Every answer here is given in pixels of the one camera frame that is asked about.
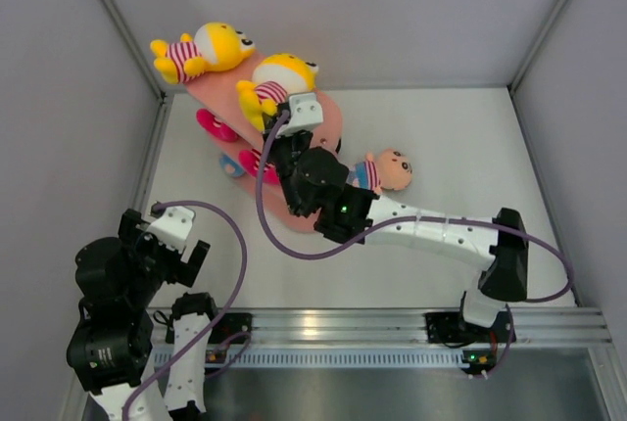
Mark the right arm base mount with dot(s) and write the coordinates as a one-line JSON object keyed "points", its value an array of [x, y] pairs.
{"points": [[449, 329]]}

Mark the large yellow plush on shelf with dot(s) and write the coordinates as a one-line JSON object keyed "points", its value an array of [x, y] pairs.
{"points": [[214, 47]]}

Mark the aluminium front rail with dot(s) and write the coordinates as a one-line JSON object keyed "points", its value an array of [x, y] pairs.
{"points": [[544, 327]]}

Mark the pink plush striped shirt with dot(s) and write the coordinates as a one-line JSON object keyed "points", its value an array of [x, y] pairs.
{"points": [[215, 127]]}

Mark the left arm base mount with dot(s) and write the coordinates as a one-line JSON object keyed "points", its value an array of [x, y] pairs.
{"points": [[232, 323]]}

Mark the blue plush under shelf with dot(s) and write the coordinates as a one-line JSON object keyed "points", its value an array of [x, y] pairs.
{"points": [[230, 167]]}

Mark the peach-faced boy plush doll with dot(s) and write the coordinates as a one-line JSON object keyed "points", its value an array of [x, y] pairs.
{"points": [[389, 170]]}

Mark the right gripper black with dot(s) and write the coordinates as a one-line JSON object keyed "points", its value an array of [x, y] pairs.
{"points": [[278, 142]]}

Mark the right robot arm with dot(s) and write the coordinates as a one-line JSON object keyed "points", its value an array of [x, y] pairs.
{"points": [[496, 249]]}

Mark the yellow plush striped shirt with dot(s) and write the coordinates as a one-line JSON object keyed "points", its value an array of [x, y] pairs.
{"points": [[272, 81]]}

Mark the slotted grey cable duct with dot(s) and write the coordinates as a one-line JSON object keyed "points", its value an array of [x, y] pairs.
{"points": [[257, 357]]}

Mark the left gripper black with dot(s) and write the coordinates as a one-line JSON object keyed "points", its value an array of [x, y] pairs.
{"points": [[131, 233]]}

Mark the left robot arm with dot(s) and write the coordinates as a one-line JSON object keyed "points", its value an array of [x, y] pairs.
{"points": [[111, 351]]}

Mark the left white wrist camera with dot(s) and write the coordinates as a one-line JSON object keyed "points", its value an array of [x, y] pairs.
{"points": [[171, 226]]}

